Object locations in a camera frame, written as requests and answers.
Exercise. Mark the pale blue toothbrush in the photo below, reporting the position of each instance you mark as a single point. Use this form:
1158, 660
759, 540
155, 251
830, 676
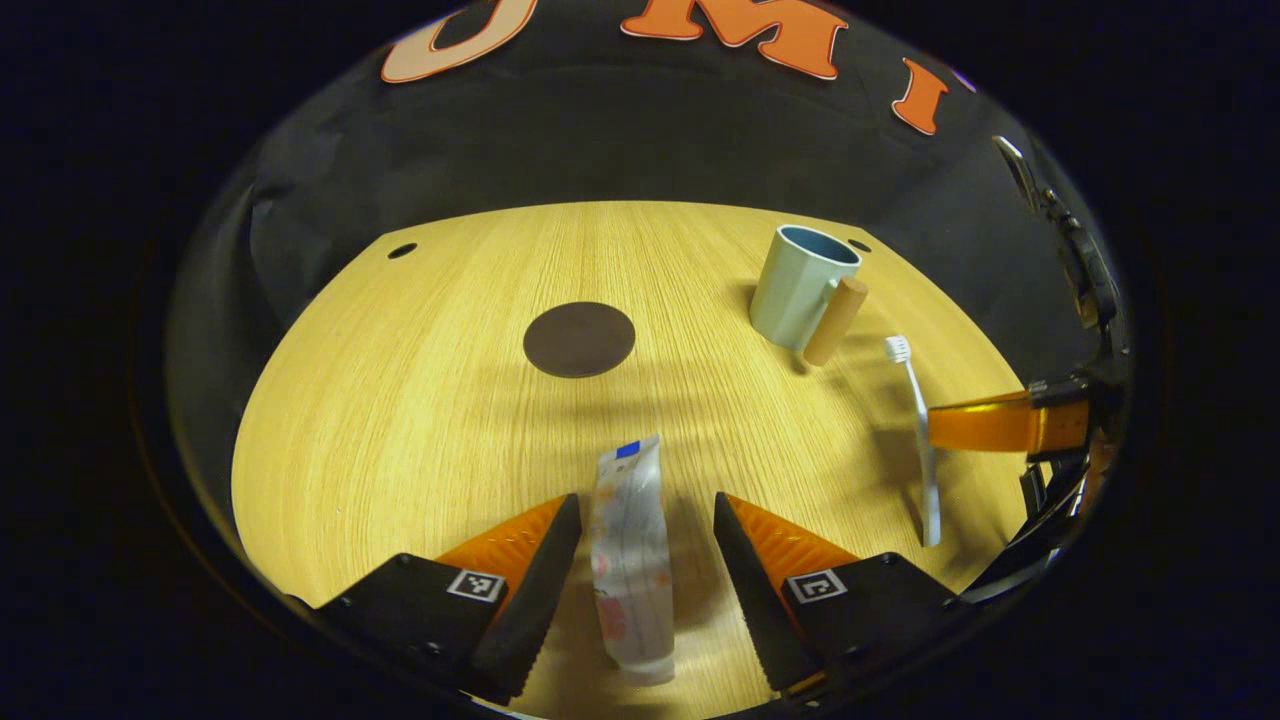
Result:
915, 400

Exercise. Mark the wooden desktop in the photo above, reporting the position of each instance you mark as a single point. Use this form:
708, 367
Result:
420, 420

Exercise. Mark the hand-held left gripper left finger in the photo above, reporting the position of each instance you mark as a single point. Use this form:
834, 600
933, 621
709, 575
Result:
535, 590

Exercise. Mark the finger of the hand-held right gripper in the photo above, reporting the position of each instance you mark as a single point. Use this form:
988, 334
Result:
985, 425

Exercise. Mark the white toothpaste tube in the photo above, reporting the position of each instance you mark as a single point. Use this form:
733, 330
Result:
630, 540

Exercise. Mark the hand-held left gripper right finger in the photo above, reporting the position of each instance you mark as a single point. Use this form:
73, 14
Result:
755, 590

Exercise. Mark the black backdrop cloth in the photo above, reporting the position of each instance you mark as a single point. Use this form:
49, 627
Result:
600, 140

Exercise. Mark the dark brown round coaster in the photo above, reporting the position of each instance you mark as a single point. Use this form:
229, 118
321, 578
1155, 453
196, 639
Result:
580, 340

